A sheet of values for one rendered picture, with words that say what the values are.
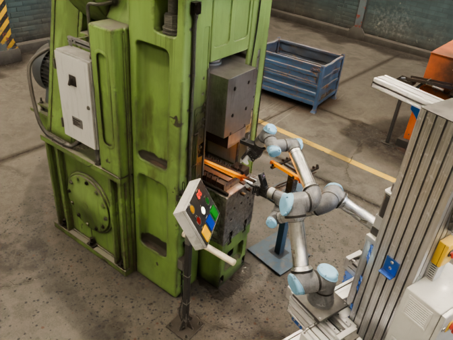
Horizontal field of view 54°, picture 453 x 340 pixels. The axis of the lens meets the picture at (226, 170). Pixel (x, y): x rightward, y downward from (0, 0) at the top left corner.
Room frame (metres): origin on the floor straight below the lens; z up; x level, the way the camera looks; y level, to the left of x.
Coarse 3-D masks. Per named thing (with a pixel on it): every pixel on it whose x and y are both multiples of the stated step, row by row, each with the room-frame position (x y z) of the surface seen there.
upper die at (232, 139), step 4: (244, 128) 2.69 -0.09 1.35; (208, 132) 2.63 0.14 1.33; (236, 132) 2.61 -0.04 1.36; (240, 132) 2.65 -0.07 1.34; (244, 132) 2.69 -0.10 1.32; (208, 136) 2.63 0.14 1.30; (212, 136) 2.61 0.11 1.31; (216, 136) 2.59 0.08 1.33; (228, 136) 2.54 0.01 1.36; (232, 136) 2.57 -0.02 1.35; (236, 136) 2.61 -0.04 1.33; (240, 136) 2.65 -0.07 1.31; (244, 136) 2.70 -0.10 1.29; (212, 140) 2.61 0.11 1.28; (216, 140) 2.59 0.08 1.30; (220, 140) 2.57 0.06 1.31; (224, 140) 2.55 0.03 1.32; (228, 140) 2.54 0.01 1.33; (232, 140) 2.58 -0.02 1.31; (236, 140) 2.62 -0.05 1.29; (220, 144) 2.57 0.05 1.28; (224, 144) 2.55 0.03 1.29; (228, 144) 2.54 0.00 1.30; (232, 144) 2.58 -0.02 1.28
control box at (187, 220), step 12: (192, 192) 2.12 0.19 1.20; (204, 192) 2.22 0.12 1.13; (180, 204) 2.02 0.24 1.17; (192, 204) 2.03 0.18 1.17; (204, 204) 2.15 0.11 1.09; (180, 216) 1.94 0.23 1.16; (192, 216) 1.97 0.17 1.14; (204, 216) 2.08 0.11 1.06; (192, 228) 1.93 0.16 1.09; (192, 240) 1.93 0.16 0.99; (204, 240) 1.94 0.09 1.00
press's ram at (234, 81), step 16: (224, 64) 2.75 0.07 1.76; (240, 64) 2.77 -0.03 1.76; (224, 80) 2.51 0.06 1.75; (240, 80) 2.60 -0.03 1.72; (208, 96) 2.57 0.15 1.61; (224, 96) 2.51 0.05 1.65; (240, 96) 2.61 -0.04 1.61; (208, 112) 2.57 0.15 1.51; (224, 112) 2.50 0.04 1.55; (240, 112) 2.63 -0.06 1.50; (208, 128) 2.57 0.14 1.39; (224, 128) 2.50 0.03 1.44; (240, 128) 2.65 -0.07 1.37
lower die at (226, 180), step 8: (208, 160) 2.83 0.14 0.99; (208, 168) 2.72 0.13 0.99; (232, 168) 2.74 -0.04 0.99; (208, 176) 2.63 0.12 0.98; (216, 176) 2.63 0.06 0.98; (224, 176) 2.63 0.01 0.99; (232, 176) 2.63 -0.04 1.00; (216, 184) 2.57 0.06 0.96; (224, 184) 2.55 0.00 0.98; (232, 184) 2.62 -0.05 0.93
